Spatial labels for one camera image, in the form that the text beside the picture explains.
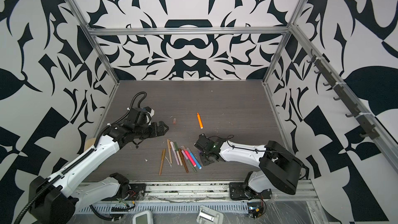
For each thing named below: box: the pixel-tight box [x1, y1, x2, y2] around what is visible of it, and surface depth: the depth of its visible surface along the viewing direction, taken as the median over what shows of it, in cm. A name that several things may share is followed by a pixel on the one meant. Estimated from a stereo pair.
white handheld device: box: [132, 210, 154, 224], surface depth 66 cm
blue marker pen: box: [186, 147, 203, 170], surface depth 86 cm
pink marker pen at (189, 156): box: [180, 145, 197, 168], surface depth 86 cm
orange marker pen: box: [196, 112, 204, 130], surface depth 101 cm
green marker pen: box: [173, 141, 197, 174], surface depth 85 cm
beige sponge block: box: [83, 137, 97, 152], surface depth 88 cm
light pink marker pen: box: [169, 141, 180, 166], surface depth 89 cm
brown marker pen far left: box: [158, 148, 166, 176], surface depth 86 cm
